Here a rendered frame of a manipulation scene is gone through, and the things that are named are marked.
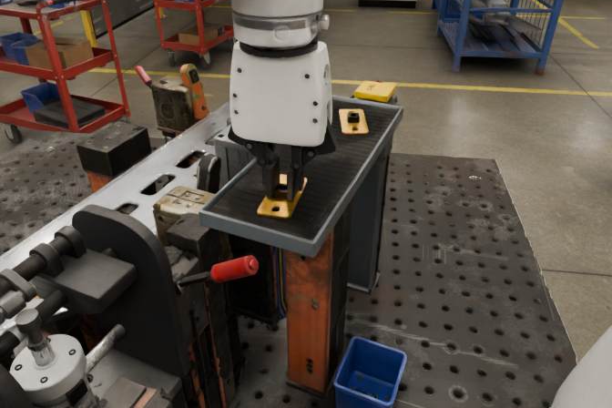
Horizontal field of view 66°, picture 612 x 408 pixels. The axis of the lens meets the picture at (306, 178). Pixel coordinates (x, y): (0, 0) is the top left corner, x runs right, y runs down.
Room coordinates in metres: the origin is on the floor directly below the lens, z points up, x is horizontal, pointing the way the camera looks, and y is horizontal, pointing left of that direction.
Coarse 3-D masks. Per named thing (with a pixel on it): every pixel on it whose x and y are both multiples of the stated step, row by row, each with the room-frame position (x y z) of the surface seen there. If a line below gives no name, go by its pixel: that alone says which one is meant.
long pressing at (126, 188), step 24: (216, 120) 1.00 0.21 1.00; (168, 144) 0.89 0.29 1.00; (192, 144) 0.89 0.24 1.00; (144, 168) 0.78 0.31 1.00; (168, 168) 0.78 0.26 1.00; (192, 168) 0.78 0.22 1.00; (96, 192) 0.71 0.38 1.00; (120, 192) 0.70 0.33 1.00; (72, 216) 0.63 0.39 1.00; (144, 216) 0.63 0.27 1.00; (24, 240) 0.57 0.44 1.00; (48, 240) 0.57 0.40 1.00; (0, 264) 0.51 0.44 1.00; (72, 312) 0.43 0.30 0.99
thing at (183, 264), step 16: (176, 256) 0.44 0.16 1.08; (192, 256) 0.45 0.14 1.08; (176, 272) 0.42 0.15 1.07; (192, 272) 0.43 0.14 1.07; (192, 288) 0.42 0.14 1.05; (192, 304) 0.42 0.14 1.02; (192, 320) 0.41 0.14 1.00; (208, 320) 0.44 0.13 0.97; (192, 336) 0.41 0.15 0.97; (192, 352) 0.42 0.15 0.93; (192, 368) 0.41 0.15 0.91; (208, 368) 0.44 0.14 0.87; (192, 384) 0.41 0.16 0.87; (208, 384) 0.43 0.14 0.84; (192, 400) 0.41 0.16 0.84; (208, 400) 0.41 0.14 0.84
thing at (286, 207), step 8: (280, 176) 0.49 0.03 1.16; (280, 184) 0.46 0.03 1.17; (304, 184) 0.47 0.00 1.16; (280, 192) 0.45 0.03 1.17; (264, 200) 0.44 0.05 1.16; (272, 200) 0.44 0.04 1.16; (280, 200) 0.44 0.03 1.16; (288, 200) 0.44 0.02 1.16; (296, 200) 0.44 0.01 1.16; (264, 208) 0.43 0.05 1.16; (272, 208) 0.43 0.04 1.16; (280, 208) 0.43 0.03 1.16; (288, 208) 0.43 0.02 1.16; (272, 216) 0.41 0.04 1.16; (280, 216) 0.41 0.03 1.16; (288, 216) 0.41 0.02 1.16
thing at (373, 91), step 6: (366, 84) 0.81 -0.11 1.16; (372, 84) 0.81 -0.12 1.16; (378, 84) 0.81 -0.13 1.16; (384, 84) 0.81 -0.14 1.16; (390, 84) 0.81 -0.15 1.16; (360, 90) 0.78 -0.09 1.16; (366, 90) 0.78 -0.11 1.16; (372, 90) 0.78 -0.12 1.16; (378, 90) 0.78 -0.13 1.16; (384, 90) 0.78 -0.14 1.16; (390, 90) 0.78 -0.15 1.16; (354, 96) 0.78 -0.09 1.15; (360, 96) 0.78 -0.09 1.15; (366, 96) 0.77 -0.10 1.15; (372, 96) 0.77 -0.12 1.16; (378, 96) 0.76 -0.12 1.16; (384, 96) 0.76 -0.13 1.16; (390, 96) 0.77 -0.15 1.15
